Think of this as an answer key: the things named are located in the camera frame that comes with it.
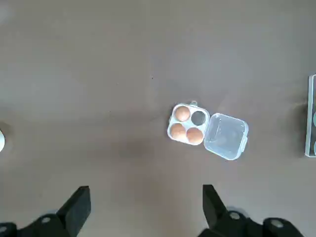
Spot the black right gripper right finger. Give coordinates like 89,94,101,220
197,184,303,237

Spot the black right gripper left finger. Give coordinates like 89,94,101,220
0,185,91,237

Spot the brown egg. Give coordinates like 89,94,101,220
186,127,204,144
170,122,186,140
175,106,191,122

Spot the clear plastic egg carton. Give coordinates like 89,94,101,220
167,100,249,161

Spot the white wire cup rack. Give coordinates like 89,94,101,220
305,74,316,158

